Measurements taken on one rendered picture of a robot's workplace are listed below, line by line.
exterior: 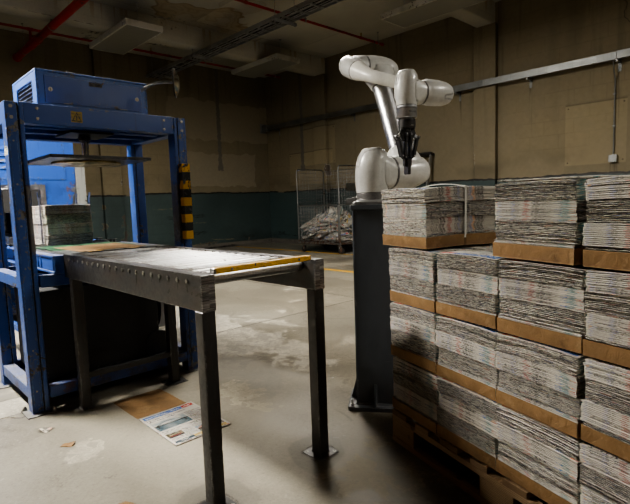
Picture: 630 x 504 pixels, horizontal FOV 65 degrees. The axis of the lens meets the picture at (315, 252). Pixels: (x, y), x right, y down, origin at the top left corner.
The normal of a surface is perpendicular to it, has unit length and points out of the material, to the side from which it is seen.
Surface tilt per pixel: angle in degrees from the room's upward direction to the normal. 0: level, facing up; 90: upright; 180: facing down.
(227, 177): 90
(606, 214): 90
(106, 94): 90
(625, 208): 90
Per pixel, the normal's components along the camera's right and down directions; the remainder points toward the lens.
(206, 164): 0.69, 0.05
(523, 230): -0.91, 0.07
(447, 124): -0.72, 0.09
